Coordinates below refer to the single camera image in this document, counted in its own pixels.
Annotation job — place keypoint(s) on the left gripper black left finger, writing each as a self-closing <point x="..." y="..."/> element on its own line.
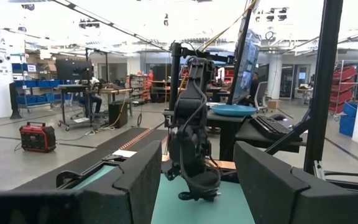
<point x="110" y="202"/>

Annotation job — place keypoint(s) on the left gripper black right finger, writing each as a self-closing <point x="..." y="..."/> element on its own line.
<point x="278" y="199"/>

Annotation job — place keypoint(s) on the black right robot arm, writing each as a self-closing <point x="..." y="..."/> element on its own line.
<point x="190" y="124"/>

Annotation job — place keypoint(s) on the white paper label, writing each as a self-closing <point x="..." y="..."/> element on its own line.
<point x="124" y="153"/>

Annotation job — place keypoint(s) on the black desk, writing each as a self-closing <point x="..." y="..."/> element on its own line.
<point x="228" y="130"/>

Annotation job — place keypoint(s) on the black keyboard tray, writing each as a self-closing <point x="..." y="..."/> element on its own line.
<point x="247" y="133"/>

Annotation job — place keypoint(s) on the black keyboard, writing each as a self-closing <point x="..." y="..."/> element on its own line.
<point x="269" y="126"/>

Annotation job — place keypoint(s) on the blue plate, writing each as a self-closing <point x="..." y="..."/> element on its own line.
<point x="233" y="109"/>

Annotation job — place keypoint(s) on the black computer mouse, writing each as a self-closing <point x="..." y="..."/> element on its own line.
<point x="278" y="117"/>

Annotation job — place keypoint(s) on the black box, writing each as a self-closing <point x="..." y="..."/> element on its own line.
<point x="117" y="114"/>

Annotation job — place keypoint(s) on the cardboard box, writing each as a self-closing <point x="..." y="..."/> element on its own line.
<point x="273" y="104"/>

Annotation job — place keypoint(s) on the red black portable generator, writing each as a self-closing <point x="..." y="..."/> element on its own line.
<point x="37" y="138"/>

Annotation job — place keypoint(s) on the person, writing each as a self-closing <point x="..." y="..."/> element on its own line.
<point x="95" y="101"/>
<point x="253" y="85"/>

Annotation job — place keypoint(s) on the grey office chair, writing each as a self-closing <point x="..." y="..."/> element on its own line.
<point x="261" y="95"/>

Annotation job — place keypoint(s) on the stacked blue bins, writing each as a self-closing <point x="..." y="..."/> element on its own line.
<point x="348" y="119"/>

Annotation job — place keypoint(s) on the wooden table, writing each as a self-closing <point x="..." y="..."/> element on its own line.
<point x="113" y="91"/>

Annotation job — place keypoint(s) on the black rolling cart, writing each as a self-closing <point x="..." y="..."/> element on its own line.
<point x="73" y="90"/>

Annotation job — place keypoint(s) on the tilted computer monitor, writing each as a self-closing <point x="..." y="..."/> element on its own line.
<point x="245" y="68"/>

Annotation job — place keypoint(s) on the rack with red bins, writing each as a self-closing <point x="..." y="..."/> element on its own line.
<point x="343" y="84"/>

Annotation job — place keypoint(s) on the black monitor on stand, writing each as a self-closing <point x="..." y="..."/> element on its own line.
<point x="73" y="70"/>

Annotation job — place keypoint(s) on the shelf with blue bins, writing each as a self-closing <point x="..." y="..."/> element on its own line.
<point x="33" y="84"/>

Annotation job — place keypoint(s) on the black diagonal frame brace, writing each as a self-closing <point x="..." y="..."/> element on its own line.
<point x="291" y="137"/>

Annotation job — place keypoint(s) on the thin black frame post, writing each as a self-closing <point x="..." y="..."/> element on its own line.
<point x="175" y="77"/>

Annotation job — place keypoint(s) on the thick black frame post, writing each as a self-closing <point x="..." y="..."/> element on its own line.
<point x="325" y="77"/>

